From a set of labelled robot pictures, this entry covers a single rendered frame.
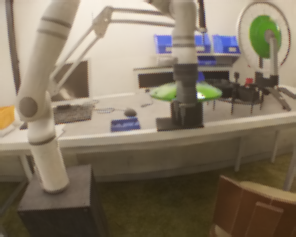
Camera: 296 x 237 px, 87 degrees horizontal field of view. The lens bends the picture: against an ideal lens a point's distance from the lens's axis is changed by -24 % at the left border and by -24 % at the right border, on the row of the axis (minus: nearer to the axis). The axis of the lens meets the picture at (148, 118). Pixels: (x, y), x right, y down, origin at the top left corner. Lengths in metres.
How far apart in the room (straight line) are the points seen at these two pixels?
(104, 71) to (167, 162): 1.07
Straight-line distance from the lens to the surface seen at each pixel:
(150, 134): 0.81
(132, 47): 1.71
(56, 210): 0.60
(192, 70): 0.56
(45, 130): 0.58
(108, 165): 2.02
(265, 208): 0.52
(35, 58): 0.52
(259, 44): 1.39
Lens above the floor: 1.22
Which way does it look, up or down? 18 degrees down
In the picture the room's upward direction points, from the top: 4 degrees counter-clockwise
